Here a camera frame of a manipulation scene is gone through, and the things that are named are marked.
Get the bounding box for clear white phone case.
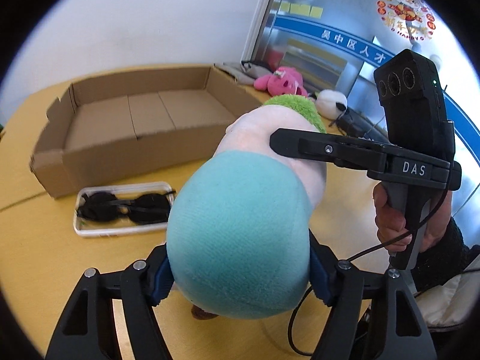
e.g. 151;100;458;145
72;181;176;238

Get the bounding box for teal pink plush toy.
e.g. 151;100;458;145
166;95;326;320

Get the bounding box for white panda plush toy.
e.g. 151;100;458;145
309;89;348;120

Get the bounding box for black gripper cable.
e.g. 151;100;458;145
287;164;455;357

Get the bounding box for black sunglasses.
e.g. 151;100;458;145
76;190;176;225

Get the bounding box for brown cardboard box tray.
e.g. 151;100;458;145
30;65;261;198

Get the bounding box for grey cloth bag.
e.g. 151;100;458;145
214;60;272;86

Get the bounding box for person's right hand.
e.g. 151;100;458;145
373;184;452;253

